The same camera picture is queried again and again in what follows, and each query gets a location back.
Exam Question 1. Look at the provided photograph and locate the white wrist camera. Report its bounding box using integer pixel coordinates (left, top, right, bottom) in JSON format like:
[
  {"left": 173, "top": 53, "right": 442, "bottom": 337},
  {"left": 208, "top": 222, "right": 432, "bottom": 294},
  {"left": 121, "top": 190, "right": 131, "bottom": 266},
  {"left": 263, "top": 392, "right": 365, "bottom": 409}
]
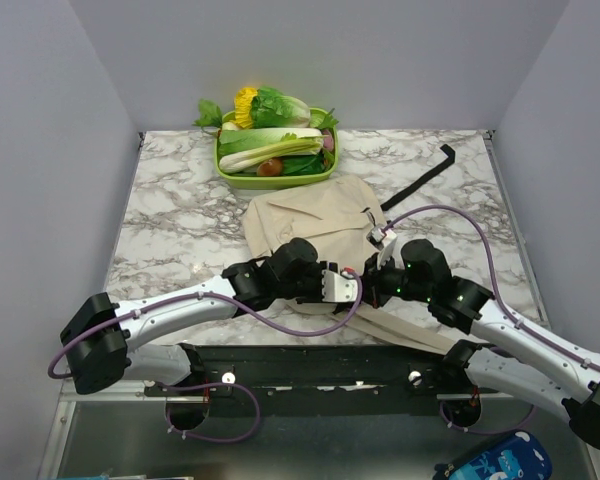
[
  {"left": 367, "top": 225, "right": 397, "bottom": 268},
  {"left": 321, "top": 270, "right": 360, "bottom": 304}
]

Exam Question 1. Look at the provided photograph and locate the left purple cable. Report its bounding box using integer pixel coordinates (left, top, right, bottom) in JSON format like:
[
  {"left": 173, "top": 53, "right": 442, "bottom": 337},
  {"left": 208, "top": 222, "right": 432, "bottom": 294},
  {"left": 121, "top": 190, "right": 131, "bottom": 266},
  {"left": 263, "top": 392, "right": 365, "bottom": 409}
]
[{"left": 47, "top": 269, "right": 365, "bottom": 443}]

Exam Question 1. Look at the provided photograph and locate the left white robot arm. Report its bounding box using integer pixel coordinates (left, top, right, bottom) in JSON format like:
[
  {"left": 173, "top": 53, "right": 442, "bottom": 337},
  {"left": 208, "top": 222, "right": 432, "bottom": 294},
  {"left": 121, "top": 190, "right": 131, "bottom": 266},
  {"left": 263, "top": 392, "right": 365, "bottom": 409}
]
[{"left": 60, "top": 238, "right": 328, "bottom": 395}]

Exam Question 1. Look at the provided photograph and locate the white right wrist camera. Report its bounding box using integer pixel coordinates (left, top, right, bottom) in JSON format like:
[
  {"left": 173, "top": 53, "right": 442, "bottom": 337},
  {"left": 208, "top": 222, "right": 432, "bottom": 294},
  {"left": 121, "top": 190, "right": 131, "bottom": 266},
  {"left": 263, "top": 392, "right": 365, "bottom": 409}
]
[{"left": 367, "top": 225, "right": 397, "bottom": 268}]

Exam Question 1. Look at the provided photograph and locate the purple cable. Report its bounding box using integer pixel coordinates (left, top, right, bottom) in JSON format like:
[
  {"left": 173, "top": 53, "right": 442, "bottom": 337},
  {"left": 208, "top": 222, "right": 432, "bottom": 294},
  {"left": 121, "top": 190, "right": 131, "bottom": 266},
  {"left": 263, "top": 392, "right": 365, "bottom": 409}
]
[
  {"left": 374, "top": 204, "right": 600, "bottom": 436},
  {"left": 47, "top": 269, "right": 365, "bottom": 443}
]

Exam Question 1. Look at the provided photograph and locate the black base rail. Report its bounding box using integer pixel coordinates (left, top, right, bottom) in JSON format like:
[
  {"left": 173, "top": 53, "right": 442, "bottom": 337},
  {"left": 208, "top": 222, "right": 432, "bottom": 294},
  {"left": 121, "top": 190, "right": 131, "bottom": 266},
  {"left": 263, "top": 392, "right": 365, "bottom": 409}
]
[{"left": 144, "top": 340, "right": 486, "bottom": 418}]

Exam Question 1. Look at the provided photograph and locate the aluminium frame rail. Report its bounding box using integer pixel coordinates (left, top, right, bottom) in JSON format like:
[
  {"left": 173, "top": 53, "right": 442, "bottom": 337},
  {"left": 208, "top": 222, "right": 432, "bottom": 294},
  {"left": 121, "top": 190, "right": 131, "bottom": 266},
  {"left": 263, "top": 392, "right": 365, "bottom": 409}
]
[{"left": 37, "top": 355, "right": 600, "bottom": 480}]

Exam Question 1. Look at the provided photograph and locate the blue pencil case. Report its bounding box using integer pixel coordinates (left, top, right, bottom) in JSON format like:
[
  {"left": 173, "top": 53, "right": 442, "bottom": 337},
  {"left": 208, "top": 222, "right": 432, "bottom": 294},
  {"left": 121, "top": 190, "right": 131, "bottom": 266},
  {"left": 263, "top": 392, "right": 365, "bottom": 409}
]
[{"left": 433, "top": 430, "right": 553, "bottom": 480}]

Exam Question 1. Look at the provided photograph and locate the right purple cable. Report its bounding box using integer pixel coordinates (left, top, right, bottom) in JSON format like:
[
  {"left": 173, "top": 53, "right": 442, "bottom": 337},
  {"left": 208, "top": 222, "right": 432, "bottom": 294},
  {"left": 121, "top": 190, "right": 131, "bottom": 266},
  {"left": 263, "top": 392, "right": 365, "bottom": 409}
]
[{"left": 374, "top": 204, "right": 600, "bottom": 436}]

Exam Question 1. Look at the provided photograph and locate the yellow corn flower vegetable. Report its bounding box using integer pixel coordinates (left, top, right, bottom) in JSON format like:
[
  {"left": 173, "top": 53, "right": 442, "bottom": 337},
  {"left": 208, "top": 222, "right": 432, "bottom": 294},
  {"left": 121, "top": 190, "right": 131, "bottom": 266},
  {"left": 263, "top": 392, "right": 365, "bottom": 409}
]
[{"left": 234, "top": 87, "right": 258, "bottom": 129}]

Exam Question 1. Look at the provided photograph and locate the beige canvas backpack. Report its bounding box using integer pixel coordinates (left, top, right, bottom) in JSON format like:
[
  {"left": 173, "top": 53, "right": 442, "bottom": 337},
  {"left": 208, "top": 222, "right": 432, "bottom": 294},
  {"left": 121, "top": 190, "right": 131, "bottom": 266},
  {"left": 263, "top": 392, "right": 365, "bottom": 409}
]
[{"left": 243, "top": 144, "right": 455, "bottom": 354}]

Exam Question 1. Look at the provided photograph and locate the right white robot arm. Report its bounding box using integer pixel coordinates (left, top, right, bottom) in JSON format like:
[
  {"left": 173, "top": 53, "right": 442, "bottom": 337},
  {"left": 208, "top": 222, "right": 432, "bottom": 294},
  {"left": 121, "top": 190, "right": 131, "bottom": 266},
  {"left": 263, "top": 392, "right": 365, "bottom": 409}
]
[{"left": 363, "top": 233, "right": 600, "bottom": 450}]

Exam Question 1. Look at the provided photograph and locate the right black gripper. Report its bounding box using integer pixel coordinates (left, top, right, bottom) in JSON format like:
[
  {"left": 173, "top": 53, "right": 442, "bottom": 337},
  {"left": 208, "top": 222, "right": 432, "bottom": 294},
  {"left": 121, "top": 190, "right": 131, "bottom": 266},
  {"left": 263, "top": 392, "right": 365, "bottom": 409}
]
[{"left": 357, "top": 250, "right": 432, "bottom": 308}]

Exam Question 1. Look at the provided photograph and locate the green vegetable tray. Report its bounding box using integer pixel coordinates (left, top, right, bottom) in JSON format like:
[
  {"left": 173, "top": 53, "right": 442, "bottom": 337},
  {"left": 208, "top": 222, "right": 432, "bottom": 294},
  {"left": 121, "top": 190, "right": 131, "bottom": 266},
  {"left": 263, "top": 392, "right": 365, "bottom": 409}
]
[{"left": 215, "top": 108, "right": 339, "bottom": 190}]

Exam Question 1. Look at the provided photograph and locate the brown mushroom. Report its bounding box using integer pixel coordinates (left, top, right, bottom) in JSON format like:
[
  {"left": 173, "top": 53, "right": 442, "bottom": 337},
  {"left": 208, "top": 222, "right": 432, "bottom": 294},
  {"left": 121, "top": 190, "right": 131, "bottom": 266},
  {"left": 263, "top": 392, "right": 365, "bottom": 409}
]
[{"left": 256, "top": 158, "right": 284, "bottom": 177}]

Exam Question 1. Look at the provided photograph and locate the napa cabbage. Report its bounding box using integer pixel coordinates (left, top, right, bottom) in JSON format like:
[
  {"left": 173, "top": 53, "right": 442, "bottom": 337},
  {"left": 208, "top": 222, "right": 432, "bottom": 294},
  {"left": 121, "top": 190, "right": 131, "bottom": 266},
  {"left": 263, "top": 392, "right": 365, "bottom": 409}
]
[{"left": 217, "top": 128, "right": 325, "bottom": 174}]

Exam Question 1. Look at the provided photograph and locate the green leafy lettuce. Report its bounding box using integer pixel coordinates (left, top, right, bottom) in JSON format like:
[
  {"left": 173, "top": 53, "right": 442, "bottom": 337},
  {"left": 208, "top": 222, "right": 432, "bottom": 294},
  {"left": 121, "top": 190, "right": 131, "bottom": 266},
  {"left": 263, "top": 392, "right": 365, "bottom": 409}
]
[{"left": 249, "top": 87, "right": 311, "bottom": 128}]

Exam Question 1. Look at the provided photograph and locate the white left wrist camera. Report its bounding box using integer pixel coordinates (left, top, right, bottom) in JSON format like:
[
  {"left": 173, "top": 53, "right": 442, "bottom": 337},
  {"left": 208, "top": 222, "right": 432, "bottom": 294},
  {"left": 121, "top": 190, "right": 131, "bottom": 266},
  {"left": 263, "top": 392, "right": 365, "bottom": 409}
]
[{"left": 321, "top": 270, "right": 360, "bottom": 304}]

